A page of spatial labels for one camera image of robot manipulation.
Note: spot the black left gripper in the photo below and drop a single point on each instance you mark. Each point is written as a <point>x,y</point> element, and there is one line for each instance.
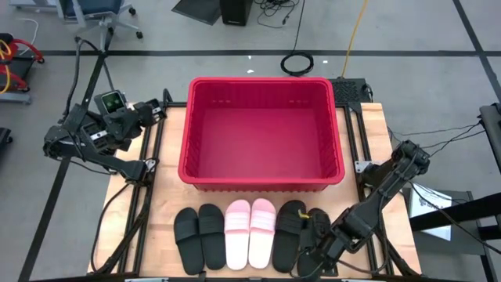
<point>129,121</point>

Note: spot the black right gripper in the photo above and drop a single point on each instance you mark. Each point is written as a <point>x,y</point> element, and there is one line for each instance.
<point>329,244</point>

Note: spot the black slide sandal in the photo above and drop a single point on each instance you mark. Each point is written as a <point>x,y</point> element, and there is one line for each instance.
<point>285,243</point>
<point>188,243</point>
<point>319,219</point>
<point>212,239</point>

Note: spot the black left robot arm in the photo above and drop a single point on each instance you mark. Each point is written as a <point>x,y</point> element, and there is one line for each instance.
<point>113,162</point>

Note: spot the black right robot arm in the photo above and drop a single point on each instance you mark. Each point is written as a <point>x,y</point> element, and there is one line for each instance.
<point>387,184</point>

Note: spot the red plastic bin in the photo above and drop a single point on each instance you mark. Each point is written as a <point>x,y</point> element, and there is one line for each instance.
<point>258,137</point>

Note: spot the pink slide sandal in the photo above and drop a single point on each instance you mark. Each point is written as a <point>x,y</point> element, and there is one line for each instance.
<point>261,239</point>
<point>236,243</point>

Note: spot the black flat panel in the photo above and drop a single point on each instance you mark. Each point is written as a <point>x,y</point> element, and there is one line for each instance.
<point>199,9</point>

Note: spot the blue office chair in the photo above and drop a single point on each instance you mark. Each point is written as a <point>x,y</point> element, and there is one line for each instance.
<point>98,8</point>

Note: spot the white printed paper box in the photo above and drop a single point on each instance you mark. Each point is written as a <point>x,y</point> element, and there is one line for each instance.
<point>430,207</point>

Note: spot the black computer tower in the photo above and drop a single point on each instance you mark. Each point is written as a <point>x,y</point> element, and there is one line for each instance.
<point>235,11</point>

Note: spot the grey floor plate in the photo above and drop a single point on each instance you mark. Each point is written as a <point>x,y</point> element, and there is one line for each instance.
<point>466,246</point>

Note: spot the grey furniture base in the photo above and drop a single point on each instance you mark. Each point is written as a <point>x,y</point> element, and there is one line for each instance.
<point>31,4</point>

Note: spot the black metal stand beam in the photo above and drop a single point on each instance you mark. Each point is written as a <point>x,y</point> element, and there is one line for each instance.
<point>469,211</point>

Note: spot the black perforated box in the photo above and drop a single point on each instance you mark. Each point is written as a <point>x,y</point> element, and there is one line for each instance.
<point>346,92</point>

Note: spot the black aluminium table frame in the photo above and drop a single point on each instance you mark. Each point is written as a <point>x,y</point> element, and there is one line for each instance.
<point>177,104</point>

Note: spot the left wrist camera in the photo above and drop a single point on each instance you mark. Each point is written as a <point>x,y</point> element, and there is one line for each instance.
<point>112,102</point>

